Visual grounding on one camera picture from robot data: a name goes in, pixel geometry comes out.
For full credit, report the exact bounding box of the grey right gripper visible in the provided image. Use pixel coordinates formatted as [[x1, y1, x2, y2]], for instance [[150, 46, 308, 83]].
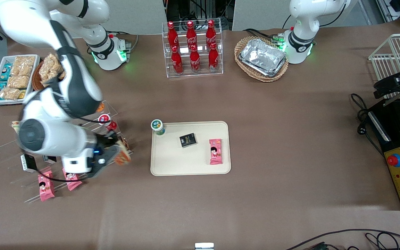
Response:
[[82, 134, 124, 179]]

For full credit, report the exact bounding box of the cream plastic serving tray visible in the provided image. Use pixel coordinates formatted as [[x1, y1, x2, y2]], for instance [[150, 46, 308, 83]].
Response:
[[150, 121, 231, 176]]

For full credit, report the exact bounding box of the aluminium foil tray stack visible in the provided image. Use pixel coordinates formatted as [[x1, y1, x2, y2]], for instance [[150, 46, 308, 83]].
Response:
[[239, 38, 287, 77]]

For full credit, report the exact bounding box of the grey metal strip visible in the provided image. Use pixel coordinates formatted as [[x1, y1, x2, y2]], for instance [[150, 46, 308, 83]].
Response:
[[383, 94, 400, 106]]

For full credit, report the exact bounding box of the green lidded cup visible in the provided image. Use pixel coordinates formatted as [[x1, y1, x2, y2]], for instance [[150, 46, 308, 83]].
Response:
[[151, 119, 166, 136]]

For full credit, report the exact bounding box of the pink snack packet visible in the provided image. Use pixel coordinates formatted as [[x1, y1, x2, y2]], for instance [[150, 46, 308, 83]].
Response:
[[62, 168, 82, 191], [209, 139, 223, 165], [38, 170, 55, 202]]

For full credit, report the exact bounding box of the small black packet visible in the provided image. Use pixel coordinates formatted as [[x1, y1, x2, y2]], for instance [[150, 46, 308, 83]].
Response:
[[180, 133, 198, 148]]

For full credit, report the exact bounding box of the black food warmer appliance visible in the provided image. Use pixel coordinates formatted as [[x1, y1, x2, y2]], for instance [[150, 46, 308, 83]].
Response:
[[366, 99, 400, 211]]

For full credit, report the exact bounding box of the clear acrylic display shelf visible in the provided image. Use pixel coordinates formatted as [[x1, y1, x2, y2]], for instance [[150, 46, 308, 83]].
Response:
[[0, 101, 133, 203]]

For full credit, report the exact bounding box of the dark brown round basket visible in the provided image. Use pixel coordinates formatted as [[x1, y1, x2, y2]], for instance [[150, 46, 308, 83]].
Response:
[[32, 60, 66, 91]]

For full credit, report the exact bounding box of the tan snack bag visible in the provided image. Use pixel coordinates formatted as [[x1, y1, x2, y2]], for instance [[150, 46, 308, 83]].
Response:
[[39, 53, 65, 84], [0, 87, 22, 101], [7, 76, 30, 89], [12, 56, 36, 77]]

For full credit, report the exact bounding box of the clear acrylic bottle rack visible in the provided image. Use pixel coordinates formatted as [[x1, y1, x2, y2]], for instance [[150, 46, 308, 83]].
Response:
[[162, 18, 224, 78]]

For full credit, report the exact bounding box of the red cola bottle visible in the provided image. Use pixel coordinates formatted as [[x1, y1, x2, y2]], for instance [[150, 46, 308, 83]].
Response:
[[167, 22, 179, 49], [171, 46, 184, 74], [206, 20, 217, 47], [186, 21, 198, 49], [190, 44, 201, 72], [208, 43, 219, 71]]

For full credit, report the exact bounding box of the woven wicker basket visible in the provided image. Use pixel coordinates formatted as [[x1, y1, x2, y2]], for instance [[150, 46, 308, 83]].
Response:
[[234, 36, 289, 82]]

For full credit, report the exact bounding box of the dark equipment cabinet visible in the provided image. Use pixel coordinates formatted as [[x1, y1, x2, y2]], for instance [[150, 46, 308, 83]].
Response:
[[165, 0, 236, 32]]

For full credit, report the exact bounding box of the black appliance power cable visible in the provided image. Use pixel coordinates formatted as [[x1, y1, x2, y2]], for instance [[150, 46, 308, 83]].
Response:
[[351, 93, 386, 157]]

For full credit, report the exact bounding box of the silver metal appliance handle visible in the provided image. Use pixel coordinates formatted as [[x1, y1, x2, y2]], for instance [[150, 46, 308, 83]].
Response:
[[368, 111, 392, 142]]

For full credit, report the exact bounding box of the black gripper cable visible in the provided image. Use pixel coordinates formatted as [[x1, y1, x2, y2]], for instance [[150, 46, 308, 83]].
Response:
[[34, 166, 89, 183]]

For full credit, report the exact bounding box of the metal frame equipment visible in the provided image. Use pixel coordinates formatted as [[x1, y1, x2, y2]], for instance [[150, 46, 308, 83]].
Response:
[[375, 0, 400, 29]]

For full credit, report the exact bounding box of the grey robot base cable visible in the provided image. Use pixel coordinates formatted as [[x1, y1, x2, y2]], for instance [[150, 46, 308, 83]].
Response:
[[108, 31, 140, 53]]

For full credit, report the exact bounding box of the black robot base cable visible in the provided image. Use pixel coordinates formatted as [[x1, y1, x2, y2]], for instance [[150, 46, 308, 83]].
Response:
[[243, 28, 285, 44]]

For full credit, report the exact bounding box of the long black floor cable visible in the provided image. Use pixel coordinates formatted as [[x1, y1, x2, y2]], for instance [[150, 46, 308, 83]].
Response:
[[285, 228, 400, 250]]

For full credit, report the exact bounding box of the coiled black cable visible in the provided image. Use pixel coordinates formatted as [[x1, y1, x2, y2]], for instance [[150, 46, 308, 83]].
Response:
[[365, 232, 400, 250]]

